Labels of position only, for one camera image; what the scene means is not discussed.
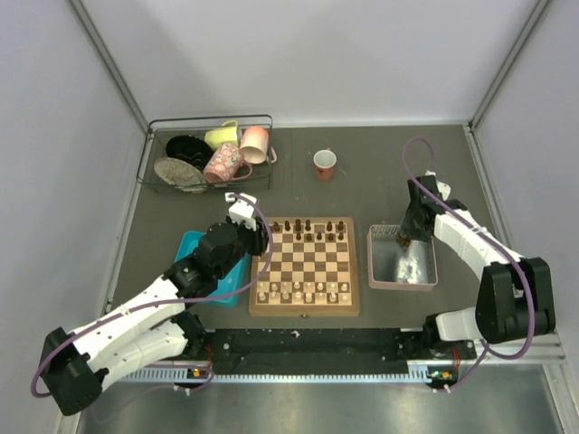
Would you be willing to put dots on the pink floral mug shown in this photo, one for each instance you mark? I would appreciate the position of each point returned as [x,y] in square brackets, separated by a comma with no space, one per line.
[226,165]

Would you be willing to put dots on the dark pieces pile in tin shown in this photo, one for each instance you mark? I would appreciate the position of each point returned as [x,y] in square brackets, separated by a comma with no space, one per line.
[404,241]

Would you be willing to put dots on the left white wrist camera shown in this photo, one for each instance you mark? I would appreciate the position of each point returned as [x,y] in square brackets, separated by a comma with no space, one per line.
[241,209]

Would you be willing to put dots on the black ridged bowl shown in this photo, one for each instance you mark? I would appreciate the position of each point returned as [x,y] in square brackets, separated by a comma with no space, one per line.
[192,150]

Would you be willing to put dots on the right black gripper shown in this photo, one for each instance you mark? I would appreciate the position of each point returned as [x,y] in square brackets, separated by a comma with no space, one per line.
[407,229]

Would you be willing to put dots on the yellow mug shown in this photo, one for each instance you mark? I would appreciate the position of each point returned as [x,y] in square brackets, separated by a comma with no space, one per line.
[229,132]

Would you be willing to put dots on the wooden chess board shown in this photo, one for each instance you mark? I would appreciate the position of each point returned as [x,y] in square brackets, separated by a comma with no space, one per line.
[332,263]

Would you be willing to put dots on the pink white mug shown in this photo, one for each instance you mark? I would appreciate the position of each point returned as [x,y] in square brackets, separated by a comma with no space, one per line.
[255,145]

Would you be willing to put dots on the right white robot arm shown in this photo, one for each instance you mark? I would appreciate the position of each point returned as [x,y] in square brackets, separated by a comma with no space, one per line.
[515,298]

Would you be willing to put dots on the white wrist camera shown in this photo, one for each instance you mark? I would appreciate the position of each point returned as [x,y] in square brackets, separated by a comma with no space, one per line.
[241,209]
[443,188]

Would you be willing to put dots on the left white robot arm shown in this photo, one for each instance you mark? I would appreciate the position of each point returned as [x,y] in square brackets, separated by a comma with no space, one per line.
[78,366]

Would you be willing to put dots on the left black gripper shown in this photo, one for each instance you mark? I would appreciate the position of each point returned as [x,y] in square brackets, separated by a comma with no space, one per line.
[260,237]

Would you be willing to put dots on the grey speckled plate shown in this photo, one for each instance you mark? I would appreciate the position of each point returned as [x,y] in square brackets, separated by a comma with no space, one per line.
[180,174]

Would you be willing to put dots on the pink metal tin tray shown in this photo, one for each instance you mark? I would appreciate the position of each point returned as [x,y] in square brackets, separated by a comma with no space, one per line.
[391,266]

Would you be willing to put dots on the brown mug white inside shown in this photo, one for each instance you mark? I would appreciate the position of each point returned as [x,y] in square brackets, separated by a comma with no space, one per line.
[325,161]

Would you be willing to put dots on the blue plastic tray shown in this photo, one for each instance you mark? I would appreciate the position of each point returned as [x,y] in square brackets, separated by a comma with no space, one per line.
[234,280]

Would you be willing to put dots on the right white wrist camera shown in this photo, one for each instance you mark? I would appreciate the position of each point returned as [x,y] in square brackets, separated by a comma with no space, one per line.
[443,188]

